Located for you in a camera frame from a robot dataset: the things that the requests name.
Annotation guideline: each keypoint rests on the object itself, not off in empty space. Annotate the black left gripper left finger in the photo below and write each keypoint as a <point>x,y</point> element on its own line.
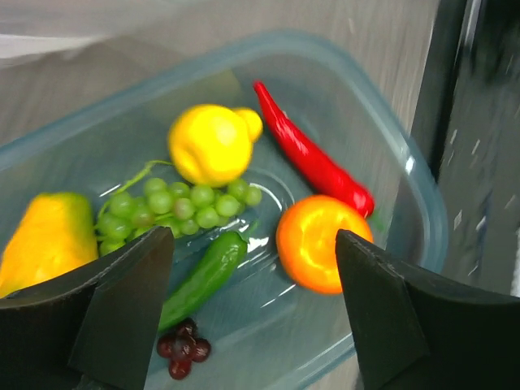
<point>93,327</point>

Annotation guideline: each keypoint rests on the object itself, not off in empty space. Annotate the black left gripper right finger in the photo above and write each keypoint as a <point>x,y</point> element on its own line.
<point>415,329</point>

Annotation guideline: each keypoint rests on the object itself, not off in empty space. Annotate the yellow green mango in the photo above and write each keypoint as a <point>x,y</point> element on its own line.
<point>56,235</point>

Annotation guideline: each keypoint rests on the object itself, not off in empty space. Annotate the orange tangerine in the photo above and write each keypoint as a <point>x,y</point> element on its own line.
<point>306,241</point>

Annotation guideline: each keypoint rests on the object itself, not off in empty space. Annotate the dark red cherry cluster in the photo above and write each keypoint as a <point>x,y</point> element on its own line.
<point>182,346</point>

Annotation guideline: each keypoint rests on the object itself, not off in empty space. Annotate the green grape bunch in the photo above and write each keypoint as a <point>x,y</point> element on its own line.
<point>144,202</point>

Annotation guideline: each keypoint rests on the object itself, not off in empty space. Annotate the green chili pepper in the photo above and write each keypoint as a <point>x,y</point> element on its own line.
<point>214,269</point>

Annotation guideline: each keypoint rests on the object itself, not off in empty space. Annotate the red chili pepper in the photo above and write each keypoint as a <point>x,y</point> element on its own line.
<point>321,172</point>

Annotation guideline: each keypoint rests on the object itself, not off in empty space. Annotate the yellow pear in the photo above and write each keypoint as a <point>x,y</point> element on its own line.
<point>212,144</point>

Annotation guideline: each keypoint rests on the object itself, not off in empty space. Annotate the clear blue plastic tray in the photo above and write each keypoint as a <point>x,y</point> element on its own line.
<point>267,332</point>

